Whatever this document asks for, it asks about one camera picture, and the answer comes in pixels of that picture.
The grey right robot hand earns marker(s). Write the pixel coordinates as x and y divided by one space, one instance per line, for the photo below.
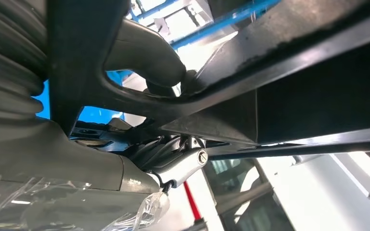
44 165

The red barrier belt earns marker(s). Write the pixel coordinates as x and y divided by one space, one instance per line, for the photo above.
192 201

